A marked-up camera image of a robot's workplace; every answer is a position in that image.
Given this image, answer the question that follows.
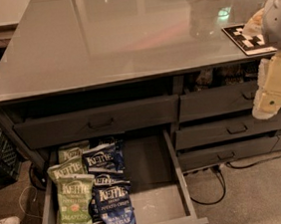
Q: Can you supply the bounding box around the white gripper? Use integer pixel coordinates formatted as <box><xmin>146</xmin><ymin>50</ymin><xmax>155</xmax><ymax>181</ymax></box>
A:
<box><xmin>242</xmin><ymin>8</ymin><xmax>281</xmax><ymax>120</ymax></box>

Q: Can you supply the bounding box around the green jalapeno chip bag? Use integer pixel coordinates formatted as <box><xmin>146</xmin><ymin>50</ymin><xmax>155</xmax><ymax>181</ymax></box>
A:
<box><xmin>57</xmin><ymin>174</ymin><xmax>94</xmax><ymax>224</ymax></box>

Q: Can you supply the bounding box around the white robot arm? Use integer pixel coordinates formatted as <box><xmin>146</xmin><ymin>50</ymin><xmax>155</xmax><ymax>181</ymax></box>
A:
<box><xmin>243</xmin><ymin>0</ymin><xmax>281</xmax><ymax>120</ymax></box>

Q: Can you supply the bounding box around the grey top right drawer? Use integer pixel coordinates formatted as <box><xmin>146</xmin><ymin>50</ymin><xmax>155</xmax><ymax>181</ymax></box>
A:
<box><xmin>179</xmin><ymin>81</ymin><xmax>258</xmax><ymax>122</ymax></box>

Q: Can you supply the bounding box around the grey middle right drawer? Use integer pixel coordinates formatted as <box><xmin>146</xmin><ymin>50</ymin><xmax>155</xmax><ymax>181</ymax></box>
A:
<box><xmin>175</xmin><ymin>112</ymin><xmax>281</xmax><ymax>150</ymax></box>

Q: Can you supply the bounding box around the grey bottom right drawer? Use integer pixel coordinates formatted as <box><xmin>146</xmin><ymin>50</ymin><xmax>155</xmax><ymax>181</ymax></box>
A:
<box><xmin>178</xmin><ymin>136</ymin><xmax>279</xmax><ymax>172</ymax></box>

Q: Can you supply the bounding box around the open grey middle drawer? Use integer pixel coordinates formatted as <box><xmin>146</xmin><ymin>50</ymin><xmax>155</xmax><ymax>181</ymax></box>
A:
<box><xmin>42</xmin><ymin>130</ymin><xmax>208</xmax><ymax>224</ymax></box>

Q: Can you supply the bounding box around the back blue chip bag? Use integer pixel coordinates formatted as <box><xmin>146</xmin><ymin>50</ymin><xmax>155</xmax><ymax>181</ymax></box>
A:
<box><xmin>82</xmin><ymin>143</ymin><xmax>126</xmax><ymax>171</ymax></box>

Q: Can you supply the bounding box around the middle blue chip bag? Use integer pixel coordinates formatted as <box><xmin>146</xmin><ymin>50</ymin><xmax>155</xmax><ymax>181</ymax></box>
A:
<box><xmin>90</xmin><ymin>173</ymin><xmax>132</xmax><ymax>223</ymax></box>

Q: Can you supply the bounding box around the front blue vinegar chip bag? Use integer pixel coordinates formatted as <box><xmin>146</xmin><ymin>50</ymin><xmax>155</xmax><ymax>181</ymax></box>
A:
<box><xmin>95</xmin><ymin>181</ymin><xmax>137</xmax><ymax>224</ymax></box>

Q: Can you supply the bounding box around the back green chip bag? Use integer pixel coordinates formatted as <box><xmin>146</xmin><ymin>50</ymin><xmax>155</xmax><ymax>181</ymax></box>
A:
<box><xmin>58</xmin><ymin>140</ymin><xmax>90</xmax><ymax>163</ymax></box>

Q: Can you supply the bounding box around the grey top left drawer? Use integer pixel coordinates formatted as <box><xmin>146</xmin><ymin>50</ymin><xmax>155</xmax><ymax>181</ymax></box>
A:
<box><xmin>14</xmin><ymin>95</ymin><xmax>178</xmax><ymax>149</ymax></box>

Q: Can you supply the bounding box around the black white fiducial marker tile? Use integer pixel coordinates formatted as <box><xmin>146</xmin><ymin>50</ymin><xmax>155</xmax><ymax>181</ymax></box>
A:
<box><xmin>222</xmin><ymin>24</ymin><xmax>276</xmax><ymax>56</ymax></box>

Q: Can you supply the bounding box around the black plastic crate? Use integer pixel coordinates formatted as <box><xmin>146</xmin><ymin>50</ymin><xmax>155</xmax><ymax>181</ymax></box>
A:
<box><xmin>0</xmin><ymin>130</ymin><xmax>21</xmax><ymax>184</ymax></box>

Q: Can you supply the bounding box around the grey cabinet frame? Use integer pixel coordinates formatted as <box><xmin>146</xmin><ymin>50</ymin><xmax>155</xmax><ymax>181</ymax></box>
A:
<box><xmin>0</xmin><ymin>56</ymin><xmax>281</xmax><ymax>177</ymax></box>

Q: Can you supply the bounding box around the black power cable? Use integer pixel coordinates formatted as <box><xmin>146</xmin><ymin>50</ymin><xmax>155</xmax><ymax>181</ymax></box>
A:
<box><xmin>184</xmin><ymin>148</ymin><xmax>281</xmax><ymax>209</ymax></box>

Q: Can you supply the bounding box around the thin white cable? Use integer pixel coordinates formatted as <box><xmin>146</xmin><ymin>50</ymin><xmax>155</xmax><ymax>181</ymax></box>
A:
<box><xmin>16</xmin><ymin>184</ymin><xmax>44</xmax><ymax>222</ymax></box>

